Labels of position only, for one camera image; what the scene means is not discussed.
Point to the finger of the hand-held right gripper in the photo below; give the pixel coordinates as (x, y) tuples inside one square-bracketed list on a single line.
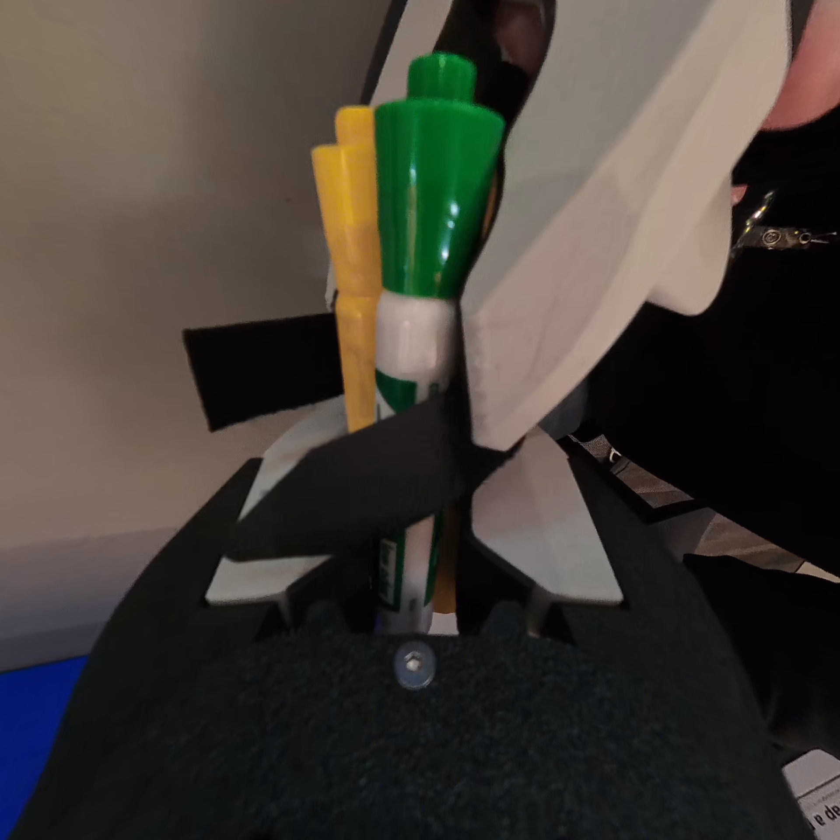
[(417, 29), (623, 164)]

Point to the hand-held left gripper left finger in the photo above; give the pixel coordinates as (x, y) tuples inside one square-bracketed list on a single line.
[(262, 581)]

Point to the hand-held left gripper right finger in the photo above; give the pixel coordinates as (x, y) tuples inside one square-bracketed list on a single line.
[(551, 525)]

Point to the green dry-erase marker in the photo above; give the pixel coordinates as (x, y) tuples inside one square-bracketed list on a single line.
[(433, 197)]

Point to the person's right forearm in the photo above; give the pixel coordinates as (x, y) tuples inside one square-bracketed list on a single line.
[(810, 95)]

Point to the metal badge clip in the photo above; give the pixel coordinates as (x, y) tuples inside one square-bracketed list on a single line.
[(781, 236)]

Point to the person's black clothing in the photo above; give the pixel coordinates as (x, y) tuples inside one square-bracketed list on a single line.
[(722, 394)]

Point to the blue panel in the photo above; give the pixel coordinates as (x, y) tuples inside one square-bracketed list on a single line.
[(33, 754)]

